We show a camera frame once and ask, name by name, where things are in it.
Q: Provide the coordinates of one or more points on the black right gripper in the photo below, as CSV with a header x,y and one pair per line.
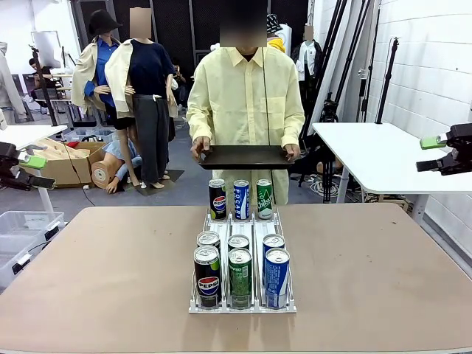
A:
x,y
462,147

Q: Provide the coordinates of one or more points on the mannequin in blue shirt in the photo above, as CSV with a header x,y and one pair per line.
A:
x,y
101,55

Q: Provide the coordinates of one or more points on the green Chilsung cider can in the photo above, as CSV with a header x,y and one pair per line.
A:
x,y
264,201

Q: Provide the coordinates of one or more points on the black Pepsi can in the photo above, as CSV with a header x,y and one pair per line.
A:
x,y
208,237
208,284
217,201

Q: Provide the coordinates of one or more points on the person's left forearm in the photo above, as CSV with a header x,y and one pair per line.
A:
x,y
293,125

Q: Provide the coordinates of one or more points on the clear storage bins under table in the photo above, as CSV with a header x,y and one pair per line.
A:
x,y
92,134

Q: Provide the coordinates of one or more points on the grey hanging garment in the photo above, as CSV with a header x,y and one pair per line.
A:
x,y
9,85

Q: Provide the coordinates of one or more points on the person's right hand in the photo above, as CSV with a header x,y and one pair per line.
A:
x,y
200,146

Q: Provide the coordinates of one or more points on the black bucket hat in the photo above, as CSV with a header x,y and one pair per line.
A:
x,y
101,24

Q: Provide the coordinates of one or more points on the green soda can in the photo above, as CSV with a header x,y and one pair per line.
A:
x,y
240,280
238,241

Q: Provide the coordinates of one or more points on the person in yellow shirt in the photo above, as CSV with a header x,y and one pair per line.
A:
x,y
239,96

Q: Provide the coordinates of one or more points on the dark brown serving tray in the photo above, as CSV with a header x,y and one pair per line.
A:
x,y
245,156

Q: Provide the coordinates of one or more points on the black camera tripod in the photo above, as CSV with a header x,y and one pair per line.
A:
x,y
329,110

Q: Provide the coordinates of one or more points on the person's left hand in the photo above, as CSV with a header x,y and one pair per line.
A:
x,y
292,152

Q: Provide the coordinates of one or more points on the mannequin in yellow hoodie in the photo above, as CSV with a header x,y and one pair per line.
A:
x,y
278,46

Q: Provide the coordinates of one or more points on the mannequin in navy top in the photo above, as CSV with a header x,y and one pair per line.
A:
x,y
147,66

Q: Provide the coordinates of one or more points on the small white side table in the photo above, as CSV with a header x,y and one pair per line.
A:
x,y
29,134

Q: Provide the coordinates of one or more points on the seated person in black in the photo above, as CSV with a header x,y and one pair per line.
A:
x,y
44,75

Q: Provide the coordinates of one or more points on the mannequin lying on floor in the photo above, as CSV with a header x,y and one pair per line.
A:
x,y
101,173

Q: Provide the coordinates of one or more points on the blue Pocari Sweat can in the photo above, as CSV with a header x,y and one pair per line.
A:
x,y
241,201
273,240
277,284

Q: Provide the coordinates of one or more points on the mannequin in white jacket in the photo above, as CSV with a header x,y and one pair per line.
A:
x,y
308,55

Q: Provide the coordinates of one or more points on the large white side table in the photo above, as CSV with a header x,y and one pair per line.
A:
x,y
376,155

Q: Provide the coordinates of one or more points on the black light stand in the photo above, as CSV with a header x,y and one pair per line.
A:
x,y
387,81

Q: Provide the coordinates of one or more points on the black mannequin base plate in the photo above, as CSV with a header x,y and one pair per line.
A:
x,y
173,175

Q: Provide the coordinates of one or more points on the person's right forearm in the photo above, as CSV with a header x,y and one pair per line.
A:
x,y
199,121

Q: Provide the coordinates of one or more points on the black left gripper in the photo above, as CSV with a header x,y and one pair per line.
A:
x,y
7,151

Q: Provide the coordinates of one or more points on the background person with phone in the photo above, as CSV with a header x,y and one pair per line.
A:
x,y
180,79

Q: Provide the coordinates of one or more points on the clear plastic storage box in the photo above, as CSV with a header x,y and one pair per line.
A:
x,y
22,221
11,258

